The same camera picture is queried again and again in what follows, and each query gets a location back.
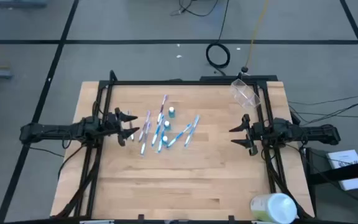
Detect black cable bundle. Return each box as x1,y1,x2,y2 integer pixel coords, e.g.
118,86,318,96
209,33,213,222
50,144,104,218
261,146,315,220

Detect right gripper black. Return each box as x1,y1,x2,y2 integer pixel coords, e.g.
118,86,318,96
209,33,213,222
228,113,264,156

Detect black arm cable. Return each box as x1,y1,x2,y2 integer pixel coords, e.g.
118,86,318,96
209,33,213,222
57,144,86,180

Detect white booklet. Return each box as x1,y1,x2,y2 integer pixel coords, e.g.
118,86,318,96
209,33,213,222
326,149,358,191

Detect black side stand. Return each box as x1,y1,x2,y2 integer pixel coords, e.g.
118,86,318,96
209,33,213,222
303,147,358,212

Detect clear acrylic organizer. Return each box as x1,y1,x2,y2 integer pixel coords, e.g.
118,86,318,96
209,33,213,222
229,78,262,110

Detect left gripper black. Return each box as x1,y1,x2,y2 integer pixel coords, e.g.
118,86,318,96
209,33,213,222
103,107,140,147

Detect long yellow cable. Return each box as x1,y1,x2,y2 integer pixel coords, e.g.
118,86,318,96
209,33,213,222
246,0,270,68

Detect looping black cable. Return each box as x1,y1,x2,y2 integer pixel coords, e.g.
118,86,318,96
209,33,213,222
171,0,220,17

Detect purple toothbrush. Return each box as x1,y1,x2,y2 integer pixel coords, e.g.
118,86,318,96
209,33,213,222
138,110,152,143
140,122,152,156
157,94,169,124

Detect black floor cable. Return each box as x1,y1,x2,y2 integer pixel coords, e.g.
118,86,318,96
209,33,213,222
303,95,358,126
287,91,358,105
290,111,358,119

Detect wipes canister white lid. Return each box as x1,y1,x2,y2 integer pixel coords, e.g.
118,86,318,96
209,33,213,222
249,192,298,224

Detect coiled black cable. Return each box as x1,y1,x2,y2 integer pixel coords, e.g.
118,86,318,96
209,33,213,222
205,42,231,69

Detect blue toothbrush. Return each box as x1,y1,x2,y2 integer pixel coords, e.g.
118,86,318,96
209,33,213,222
151,115,165,147
157,129,166,154
167,123,193,149
183,114,201,148

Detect long black cable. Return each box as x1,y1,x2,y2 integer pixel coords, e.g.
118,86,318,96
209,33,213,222
216,0,231,44

